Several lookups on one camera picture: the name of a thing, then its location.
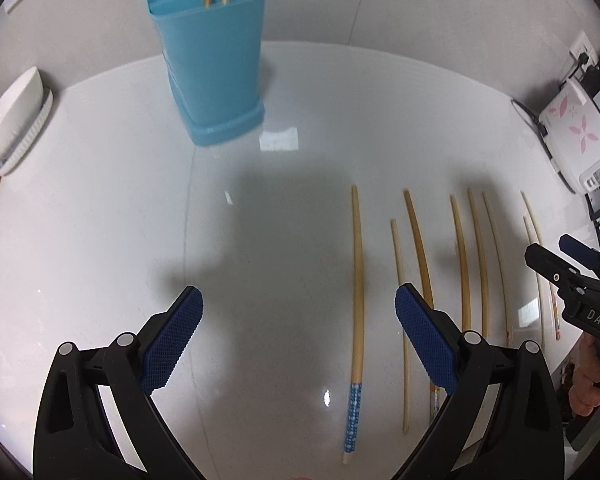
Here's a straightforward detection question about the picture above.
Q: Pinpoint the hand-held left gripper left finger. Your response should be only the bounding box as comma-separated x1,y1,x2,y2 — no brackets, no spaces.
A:
32,285,204,480

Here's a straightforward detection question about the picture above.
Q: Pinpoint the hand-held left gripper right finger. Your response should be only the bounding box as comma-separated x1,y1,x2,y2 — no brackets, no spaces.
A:
395,282,566,480

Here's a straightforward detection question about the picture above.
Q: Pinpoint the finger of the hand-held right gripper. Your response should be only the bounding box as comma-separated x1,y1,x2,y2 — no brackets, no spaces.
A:
525,243,582,292
558,233,600,282

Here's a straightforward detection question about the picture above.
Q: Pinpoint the group of wooden chopsticks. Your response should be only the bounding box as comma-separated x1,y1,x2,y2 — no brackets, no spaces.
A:
342,185,563,466

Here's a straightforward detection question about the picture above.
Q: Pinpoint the blue plastic utensil holder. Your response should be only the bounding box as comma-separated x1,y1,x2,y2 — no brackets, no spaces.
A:
146,0,266,148

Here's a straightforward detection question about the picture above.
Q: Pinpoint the person's right hand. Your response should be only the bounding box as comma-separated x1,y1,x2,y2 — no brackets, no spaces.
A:
568,332,600,417

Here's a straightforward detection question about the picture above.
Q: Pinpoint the white flowered rice cooker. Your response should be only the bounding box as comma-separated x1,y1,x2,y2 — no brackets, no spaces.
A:
536,77,600,195

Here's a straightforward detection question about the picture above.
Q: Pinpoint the white ribbed dish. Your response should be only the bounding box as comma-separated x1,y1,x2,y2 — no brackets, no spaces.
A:
0,89,55,177

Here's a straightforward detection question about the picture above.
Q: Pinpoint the plain white bowl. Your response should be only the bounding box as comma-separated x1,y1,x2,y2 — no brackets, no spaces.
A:
0,66,44,162

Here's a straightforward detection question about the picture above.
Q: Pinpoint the black power cable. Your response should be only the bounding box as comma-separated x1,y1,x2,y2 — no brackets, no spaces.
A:
510,99,547,137

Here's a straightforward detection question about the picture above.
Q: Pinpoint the white wall socket with plug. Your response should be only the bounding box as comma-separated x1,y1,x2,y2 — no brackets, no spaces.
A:
569,31,597,82

